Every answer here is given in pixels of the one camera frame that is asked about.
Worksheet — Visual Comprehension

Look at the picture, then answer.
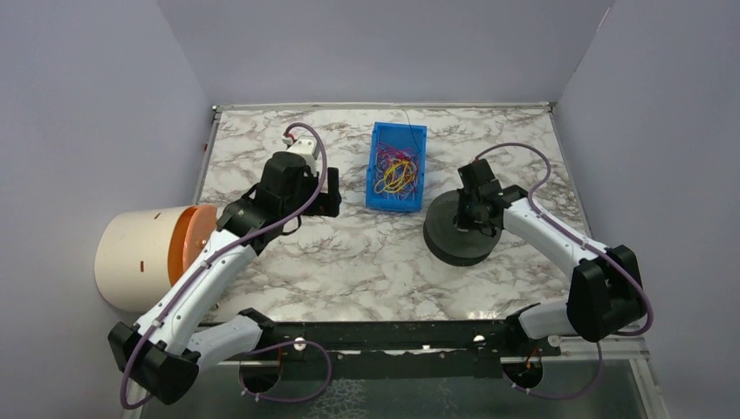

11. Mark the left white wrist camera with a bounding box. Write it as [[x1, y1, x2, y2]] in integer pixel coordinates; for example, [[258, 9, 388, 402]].
[[282, 134, 319, 176]]

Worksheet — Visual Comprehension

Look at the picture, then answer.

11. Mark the blue plastic bin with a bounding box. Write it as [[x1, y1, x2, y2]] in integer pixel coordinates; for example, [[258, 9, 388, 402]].
[[366, 122, 427, 212]]

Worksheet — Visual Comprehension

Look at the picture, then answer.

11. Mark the black cable spool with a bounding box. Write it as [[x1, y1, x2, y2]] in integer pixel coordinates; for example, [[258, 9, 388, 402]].
[[422, 190, 502, 267]]

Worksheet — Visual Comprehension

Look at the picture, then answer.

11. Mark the cream cylinder with orange lid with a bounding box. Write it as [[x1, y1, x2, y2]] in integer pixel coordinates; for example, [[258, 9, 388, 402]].
[[94, 204, 217, 313]]

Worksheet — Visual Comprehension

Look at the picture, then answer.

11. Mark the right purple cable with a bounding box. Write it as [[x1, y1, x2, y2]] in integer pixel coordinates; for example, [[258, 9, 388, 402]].
[[474, 142, 655, 338]]

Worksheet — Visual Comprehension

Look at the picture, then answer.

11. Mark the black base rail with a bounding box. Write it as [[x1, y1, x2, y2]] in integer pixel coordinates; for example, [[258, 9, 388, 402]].
[[231, 319, 561, 381]]

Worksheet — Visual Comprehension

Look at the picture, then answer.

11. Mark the bundle of coloured wires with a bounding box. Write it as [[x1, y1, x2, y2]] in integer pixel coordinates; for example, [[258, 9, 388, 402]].
[[373, 144, 421, 201]]

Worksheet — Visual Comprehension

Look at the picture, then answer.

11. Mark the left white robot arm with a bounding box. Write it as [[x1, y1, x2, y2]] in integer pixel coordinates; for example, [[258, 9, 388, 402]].
[[107, 148, 340, 410]]

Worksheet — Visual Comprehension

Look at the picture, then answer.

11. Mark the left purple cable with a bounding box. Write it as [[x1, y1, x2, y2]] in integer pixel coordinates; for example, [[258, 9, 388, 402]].
[[120, 122, 329, 410]]

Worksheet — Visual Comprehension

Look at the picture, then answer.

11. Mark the purple cable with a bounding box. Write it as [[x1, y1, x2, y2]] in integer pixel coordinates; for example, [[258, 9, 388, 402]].
[[474, 142, 655, 338], [120, 122, 329, 410]]

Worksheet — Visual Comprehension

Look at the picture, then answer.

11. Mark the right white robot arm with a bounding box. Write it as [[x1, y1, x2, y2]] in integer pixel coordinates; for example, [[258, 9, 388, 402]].
[[457, 160, 651, 342]]

